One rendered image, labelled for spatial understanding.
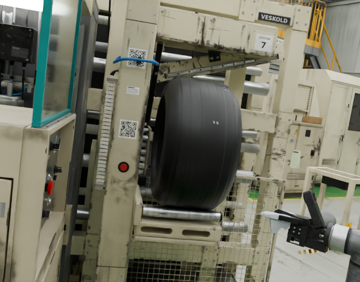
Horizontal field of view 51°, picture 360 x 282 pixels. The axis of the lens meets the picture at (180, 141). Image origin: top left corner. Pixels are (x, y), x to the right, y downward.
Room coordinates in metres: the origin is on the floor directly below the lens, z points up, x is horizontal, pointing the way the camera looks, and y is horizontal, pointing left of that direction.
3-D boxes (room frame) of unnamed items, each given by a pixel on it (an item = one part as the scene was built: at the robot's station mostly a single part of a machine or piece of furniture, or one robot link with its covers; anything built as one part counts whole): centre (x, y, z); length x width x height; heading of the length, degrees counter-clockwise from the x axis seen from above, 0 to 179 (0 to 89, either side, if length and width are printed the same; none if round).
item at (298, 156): (6.40, -1.86, 0.62); 0.91 x 0.58 x 1.25; 122
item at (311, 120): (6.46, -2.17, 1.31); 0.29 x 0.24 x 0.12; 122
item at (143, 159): (2.02, 0.26, 1.05); 0.20 x 0.15 x 0.30; 100
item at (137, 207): (1.65, 0.16, 0.90); 0.40 x 0.03 x 0.10; 10
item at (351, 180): (4.15, -1.79, 0.40); 0.60 x 0.35 x 0.80; 32
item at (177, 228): (1.55, -0.04, 0.84); 0.36 x 0.09 x 0.06; 100
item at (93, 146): (2.42, 0.53, 0.61); 0.33 x 0.06 x 0.86; 10
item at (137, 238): (1.68, -0.02, 0.80); 0.37 x 0.36 x 0.02; 10
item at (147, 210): (1.55, -0.05, 0.90); 0.35 x 0.05 x 0.05; 100
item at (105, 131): (1.58, 0.31, 1.19); 0.05 x 0.04 x 0.48; 10
